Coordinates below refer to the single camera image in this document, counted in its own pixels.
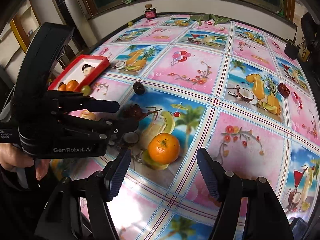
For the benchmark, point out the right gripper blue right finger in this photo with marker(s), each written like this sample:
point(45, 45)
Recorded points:
point(222, 185)

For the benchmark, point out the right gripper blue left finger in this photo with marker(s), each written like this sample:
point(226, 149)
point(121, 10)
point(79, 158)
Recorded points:
point(114, 173)

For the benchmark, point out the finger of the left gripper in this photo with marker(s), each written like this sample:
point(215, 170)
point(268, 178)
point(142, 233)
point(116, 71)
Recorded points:
point(103, 106)
point(116, 127)

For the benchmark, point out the dark date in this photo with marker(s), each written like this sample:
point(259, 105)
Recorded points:
point(138, 88)
point(283, 90)

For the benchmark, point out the orange tangerine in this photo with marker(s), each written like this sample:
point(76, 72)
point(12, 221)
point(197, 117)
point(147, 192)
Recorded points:
point(62, 87)
point(164, 148)
point(72, 85)

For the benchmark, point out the operator left hand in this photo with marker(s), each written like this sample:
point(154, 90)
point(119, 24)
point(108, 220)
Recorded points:
point(12, 157)

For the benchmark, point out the beige sugarcane chunk in tray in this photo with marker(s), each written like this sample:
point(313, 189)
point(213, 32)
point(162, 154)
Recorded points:
point(88, 70)

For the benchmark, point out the red rimmed white tray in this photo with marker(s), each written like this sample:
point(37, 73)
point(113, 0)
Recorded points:
point(74, 71)

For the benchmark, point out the dark plum in tray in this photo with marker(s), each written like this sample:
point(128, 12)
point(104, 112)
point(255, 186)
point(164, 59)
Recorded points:
point(86, 66)

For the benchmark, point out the colourful fruit print tablecloth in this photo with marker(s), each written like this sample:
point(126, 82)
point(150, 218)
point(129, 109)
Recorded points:
point(212, 87)

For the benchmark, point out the yellow framed shelf unit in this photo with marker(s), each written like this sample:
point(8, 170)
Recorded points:
point(18, 33)

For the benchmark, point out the pink perfume bottle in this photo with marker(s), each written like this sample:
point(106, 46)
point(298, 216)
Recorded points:
point(150, 11)

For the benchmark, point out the silver tower air conditioner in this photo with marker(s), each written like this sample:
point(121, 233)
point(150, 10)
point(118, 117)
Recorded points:
point(72, 15)

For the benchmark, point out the black small pot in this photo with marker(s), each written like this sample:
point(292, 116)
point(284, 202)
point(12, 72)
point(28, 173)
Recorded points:
point(291, 50)

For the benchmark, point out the green leaves on table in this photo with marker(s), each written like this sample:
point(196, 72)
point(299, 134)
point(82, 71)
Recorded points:
point(209, 17)

